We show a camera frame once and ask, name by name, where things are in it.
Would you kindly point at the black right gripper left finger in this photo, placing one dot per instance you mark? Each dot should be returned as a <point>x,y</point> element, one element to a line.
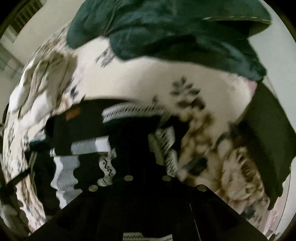
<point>132,209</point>

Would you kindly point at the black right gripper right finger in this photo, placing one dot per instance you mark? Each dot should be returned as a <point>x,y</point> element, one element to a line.
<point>216,220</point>

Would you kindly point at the black grey striped sweater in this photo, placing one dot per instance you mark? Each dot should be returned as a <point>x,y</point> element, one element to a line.
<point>98,143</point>

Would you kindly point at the floral bed sheet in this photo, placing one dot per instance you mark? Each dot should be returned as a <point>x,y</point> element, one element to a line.
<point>208,98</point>

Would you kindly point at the white folded bottom garment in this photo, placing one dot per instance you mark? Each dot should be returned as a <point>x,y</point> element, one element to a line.
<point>34,97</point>

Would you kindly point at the black folded cloth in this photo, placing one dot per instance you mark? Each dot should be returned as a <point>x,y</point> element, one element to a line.
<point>270,139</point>

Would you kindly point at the beige folded middle garment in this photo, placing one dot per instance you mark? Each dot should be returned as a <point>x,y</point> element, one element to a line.
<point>59,64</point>

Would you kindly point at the barred window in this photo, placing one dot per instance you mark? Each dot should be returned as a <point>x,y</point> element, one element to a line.
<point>21,16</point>

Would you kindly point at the white bed headboard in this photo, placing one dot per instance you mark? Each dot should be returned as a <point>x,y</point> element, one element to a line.
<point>276,49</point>

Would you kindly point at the dark green plush blanket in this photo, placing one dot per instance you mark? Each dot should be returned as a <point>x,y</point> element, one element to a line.
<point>211,33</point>

